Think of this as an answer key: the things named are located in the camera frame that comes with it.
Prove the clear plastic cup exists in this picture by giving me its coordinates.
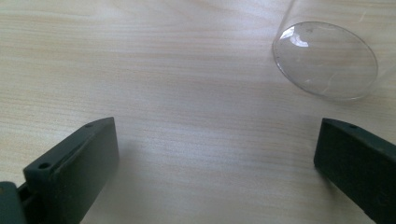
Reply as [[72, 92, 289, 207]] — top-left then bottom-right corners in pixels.
[[272, 0, 396, 102]]

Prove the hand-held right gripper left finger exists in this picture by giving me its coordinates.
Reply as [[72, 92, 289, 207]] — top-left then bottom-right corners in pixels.
[[22, 117, 120, 224]]

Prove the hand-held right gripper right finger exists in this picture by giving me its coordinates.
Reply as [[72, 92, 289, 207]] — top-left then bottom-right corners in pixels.
[[313, 118, 396, 224]]

